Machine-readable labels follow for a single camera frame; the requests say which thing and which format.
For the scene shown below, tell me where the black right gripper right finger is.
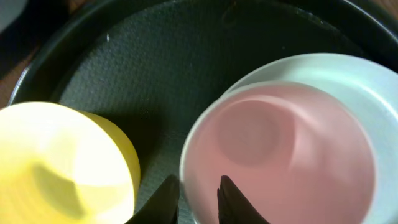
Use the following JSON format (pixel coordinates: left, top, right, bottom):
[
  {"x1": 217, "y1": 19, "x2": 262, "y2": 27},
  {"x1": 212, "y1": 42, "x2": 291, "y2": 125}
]
[{"x1": 217, "y1": 175, "x2": 269, "y2": 224}]

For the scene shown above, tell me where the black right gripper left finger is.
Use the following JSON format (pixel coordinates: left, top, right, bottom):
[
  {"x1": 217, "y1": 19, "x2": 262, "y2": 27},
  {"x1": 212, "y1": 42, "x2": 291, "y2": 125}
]
[{"x1": 126, "y1": 175, "x2": 180, "y2": 224}]

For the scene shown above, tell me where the light pink plastic cup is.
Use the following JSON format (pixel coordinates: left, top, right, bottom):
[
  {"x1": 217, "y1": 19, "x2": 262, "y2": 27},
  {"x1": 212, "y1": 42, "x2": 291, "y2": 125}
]
[{"x1": 180, "y1": 82, "x2": 376, "y2": 223}]

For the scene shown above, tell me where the yellow plastic bowl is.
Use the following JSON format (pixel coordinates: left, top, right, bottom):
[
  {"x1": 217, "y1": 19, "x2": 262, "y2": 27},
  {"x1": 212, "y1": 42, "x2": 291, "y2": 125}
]
[{"x1": 1, "y1": 101, "x2": 141, "y2": 224}]

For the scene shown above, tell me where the light grey round plate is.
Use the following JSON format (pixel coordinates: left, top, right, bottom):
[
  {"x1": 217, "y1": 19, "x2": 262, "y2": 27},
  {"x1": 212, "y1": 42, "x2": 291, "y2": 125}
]
[{"x1": 229, "y1": 53, "x2": 397, "y2": 224}]

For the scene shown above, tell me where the round black serving tray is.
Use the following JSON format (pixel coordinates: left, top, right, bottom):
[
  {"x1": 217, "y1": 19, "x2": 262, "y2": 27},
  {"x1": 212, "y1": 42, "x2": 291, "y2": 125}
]
[{"x1": 10, "y1": 0, "x2": 397, "y2": 223}]

